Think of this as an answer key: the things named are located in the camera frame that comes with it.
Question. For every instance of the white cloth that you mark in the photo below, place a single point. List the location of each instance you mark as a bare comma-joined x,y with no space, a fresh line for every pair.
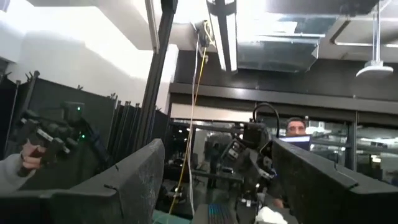
270,216

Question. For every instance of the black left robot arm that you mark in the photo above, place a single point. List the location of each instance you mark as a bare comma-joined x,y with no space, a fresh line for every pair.
256,137

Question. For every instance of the person's forearm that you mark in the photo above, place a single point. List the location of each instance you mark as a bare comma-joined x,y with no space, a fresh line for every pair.
14,174

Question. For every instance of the person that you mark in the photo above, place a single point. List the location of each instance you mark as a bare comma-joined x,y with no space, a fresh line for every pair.
296,127

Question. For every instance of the silver ventilation duct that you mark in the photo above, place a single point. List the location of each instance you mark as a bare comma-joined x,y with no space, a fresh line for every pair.
276,56

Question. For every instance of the lit computer screen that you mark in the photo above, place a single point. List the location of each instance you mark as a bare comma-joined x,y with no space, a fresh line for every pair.
295,141

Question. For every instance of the person's hand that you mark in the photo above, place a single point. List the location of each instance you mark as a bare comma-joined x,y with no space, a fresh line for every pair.
32,157

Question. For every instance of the white ceiling-mounted device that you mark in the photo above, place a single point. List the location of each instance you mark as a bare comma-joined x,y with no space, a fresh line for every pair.
374,68

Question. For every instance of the black partition panels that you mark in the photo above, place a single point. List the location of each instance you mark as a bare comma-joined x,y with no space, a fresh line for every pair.
96,105

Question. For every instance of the LED light bar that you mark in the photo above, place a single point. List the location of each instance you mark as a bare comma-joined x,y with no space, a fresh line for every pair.
231,37

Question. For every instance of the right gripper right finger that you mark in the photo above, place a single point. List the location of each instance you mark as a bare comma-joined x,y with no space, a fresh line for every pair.
326,196

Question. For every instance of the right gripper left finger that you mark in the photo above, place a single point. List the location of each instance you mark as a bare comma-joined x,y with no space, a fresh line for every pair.
124,193

